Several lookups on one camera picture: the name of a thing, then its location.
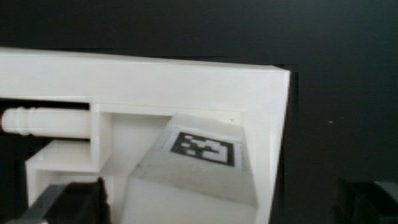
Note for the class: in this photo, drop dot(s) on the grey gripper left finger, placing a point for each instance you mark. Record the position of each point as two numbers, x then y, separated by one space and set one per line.
71 204

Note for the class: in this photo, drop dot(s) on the white chair leg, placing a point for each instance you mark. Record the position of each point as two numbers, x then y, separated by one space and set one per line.
46 122
190 184

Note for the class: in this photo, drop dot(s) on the white U-shaped fence frame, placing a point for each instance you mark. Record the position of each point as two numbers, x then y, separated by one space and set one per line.
229 92

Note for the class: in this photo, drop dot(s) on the white chair seat part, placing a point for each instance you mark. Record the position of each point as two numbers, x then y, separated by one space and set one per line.
76 161

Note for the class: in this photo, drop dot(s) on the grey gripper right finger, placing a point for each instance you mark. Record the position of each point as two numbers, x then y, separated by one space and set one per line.
366 203

